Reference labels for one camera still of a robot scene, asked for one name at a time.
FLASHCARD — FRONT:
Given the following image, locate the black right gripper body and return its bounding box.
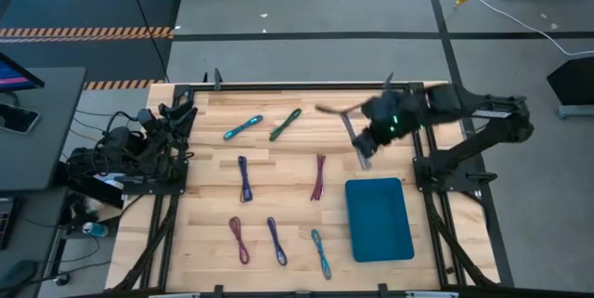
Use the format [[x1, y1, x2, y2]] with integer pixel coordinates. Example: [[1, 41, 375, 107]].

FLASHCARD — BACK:
[[355, 125, 391, 159]]

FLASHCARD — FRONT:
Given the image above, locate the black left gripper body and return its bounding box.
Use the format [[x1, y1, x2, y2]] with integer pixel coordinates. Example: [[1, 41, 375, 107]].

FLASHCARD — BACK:
[[136, 107, 161, 135]]

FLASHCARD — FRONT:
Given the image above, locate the red braided USB-C cable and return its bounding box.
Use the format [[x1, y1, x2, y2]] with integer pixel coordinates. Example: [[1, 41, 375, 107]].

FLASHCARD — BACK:
[[309, 152, 328, 202]]

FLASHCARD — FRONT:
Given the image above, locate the blue plastic bin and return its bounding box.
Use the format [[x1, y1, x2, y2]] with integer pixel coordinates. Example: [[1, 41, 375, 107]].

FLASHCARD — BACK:
[[344, 176, 416, 264]]

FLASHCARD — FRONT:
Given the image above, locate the navy braided USB-C cable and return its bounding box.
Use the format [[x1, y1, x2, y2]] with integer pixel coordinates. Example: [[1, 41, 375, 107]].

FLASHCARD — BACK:
[[238, 155, 254, 204]]

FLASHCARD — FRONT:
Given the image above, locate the grey desk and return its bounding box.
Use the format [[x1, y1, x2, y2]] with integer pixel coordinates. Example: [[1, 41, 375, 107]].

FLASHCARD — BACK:
[[0, 66, 88, 197]]

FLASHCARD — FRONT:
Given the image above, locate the blue water bottle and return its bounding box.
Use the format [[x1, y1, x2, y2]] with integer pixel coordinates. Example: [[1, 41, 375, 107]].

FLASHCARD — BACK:
[[81, 221, 110, 239]]

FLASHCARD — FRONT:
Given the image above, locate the black hazard-striped floor mat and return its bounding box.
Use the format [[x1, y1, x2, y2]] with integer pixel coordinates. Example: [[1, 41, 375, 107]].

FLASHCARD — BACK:
[[0, 0, 184, 91]]

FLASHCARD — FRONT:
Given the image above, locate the black smartphone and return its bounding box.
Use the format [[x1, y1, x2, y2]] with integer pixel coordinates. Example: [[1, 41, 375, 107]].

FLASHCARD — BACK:
[[0, 101, 42, 136]]

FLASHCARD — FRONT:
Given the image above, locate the computer monitor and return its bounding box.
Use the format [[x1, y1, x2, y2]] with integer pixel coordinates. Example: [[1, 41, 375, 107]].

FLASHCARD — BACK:
[[0, 51, 46, 94]]

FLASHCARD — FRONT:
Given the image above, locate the black keyboard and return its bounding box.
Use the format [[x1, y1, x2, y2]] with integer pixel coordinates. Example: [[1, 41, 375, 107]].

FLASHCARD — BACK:
[[0, 197, 19, 252]]

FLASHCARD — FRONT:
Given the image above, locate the black floor stand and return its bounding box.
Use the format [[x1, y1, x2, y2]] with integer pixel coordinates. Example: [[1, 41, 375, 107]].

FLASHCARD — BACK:
[[546, 54, 594, 121]]

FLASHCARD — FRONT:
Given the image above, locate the black aluminium rig frame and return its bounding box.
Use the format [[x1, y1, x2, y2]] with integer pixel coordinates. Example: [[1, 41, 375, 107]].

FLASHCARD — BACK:
[[110, 68, 516, 298]]

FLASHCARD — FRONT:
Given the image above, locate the long black hanging cable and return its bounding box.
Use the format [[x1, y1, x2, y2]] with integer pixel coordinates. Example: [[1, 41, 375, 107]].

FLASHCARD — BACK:
[[123, 0, 171, 84]]

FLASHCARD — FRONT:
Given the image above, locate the white floor cable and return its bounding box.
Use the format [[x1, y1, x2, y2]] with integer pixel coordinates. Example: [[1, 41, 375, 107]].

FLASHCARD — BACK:
[[466, 0, 594, 58]]

